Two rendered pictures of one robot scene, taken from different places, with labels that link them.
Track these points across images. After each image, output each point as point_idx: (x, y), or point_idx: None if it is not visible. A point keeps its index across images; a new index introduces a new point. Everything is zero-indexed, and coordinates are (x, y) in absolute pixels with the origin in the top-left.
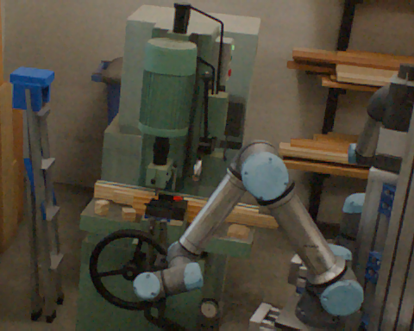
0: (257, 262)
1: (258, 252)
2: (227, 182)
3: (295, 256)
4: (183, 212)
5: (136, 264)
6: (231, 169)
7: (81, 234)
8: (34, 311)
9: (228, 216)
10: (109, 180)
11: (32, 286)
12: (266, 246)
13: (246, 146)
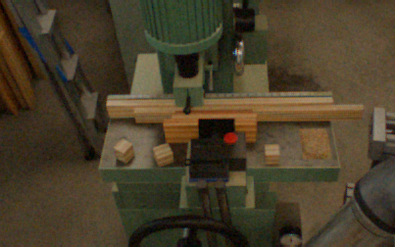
0: (271, 25)
1: (270, 14)
2: (359, 229)
3: (374, 127)
4: (244, 163)
5: (194, 245)
6: (370, 213)
7: (109, 33)
8: (86, 153)
9: (295, 116)
10: (122, 14)
11: (76, 135)
12: (273, 3)
13: None
